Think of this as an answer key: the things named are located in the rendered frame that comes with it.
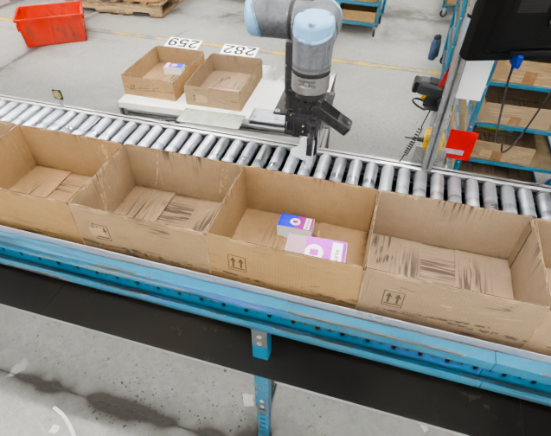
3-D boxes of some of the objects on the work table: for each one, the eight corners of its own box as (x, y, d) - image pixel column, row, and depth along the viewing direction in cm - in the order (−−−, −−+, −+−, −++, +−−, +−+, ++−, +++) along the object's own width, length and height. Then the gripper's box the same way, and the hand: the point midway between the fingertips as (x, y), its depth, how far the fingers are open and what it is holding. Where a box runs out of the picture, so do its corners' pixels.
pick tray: (206, 68, 241) (204, 51, 234) (176, 101, 214) (172, 82, 207) (159, 62, 246) (156, 44, 239) (124, 93, 219) (119, 74, 213)
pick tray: (263, 76, 234) (263, 58, 227) (240, 112, 207) (240, 92, 200) (213, 70, 239) (211, 52, 232) (185, 104, 212) (182, 85, 205)
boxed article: (182, 76, 233) (181, 67, 230) (164, 74, 234) (163, 66, 231) (185, 72, 237) (184, 63, 234) (168, 70, 238) (166, 61, 235)
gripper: (296, 75, 110) (292, 146, 125) (282, 98, 102) (280, 170, 116) (329, 80, 108) (322, 151, 123) (318, 103, 100) (312, 176, 115)
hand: (312, 158), depth 118 cm, fingers open, 5 cm apart
